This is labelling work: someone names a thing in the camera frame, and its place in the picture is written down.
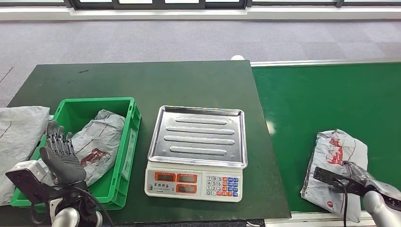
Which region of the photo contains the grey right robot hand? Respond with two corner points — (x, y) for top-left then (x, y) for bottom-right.
(344, 161), (377, 197)

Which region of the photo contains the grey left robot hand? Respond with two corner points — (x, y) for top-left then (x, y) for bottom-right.
(39, 120), (87, 187)

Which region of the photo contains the plain grey parcel bag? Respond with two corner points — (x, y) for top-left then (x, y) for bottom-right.
(0, 105), (51, 207)

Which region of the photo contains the green conveyor belt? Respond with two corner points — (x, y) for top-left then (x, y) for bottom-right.
(252, 62), (401, 214)

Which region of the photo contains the white crate label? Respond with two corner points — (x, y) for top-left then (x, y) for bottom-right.
(122, 129), (138, 181)

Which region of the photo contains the green plastic crate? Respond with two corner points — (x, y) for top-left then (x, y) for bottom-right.
(9, 97), (141, 210)

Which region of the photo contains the white electronic scale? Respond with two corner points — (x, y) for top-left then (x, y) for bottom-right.
(144, 105), (248, 203)

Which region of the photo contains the steel scale tray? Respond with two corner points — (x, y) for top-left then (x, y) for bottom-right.
(147, 105), (248, 169)

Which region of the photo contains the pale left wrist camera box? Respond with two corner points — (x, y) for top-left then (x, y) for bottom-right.
(14, 159), (48, 183)

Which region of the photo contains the black right camera mount bracket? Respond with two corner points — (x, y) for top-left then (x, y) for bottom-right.
(313, 166), (367, 195)

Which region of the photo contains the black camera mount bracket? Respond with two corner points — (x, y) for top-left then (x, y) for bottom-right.
(5, 169), (57, 204)
(313, 166), (367, 195)

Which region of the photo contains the black left camera mount bracket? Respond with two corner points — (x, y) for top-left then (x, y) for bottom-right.
(5, 169), (57, 204)

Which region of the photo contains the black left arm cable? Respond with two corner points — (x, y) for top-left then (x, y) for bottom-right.
(29, 184), (115, 227)

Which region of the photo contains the aluminium conveyor frame rail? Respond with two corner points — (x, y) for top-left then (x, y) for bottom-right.
(250, 58), (401, 68)
(264, 210), (376, 227)

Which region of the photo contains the black window frame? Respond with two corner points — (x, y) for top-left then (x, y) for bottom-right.
(0, 0), (401, 10)

